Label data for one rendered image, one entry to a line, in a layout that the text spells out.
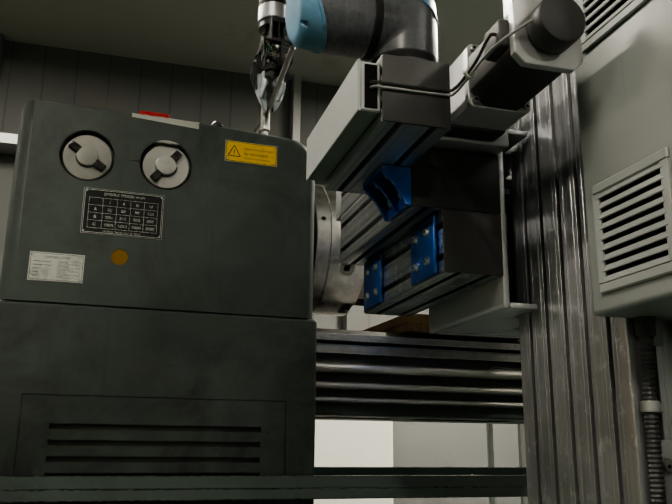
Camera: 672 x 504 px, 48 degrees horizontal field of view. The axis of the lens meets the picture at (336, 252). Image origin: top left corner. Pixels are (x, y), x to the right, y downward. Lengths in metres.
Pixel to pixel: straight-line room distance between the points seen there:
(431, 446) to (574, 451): 4.13
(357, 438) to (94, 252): 2.49
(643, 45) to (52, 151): 1.07
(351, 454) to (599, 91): 3.00
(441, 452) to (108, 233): 3.93
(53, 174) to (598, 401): 1.05
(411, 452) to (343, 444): 1.39
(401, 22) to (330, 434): 2.69
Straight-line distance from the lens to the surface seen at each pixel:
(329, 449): 3.75
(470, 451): 5.26
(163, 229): 1.52
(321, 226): 1.70
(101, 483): 1.42
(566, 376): 1.05
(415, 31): 1.34
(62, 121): 1.58
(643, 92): 0.89
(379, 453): 3.82
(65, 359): 1.46
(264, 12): 1.86
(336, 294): 1.74
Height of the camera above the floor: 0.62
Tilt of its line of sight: 14 degrees up
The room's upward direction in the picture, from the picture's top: 1 degrees clockwise
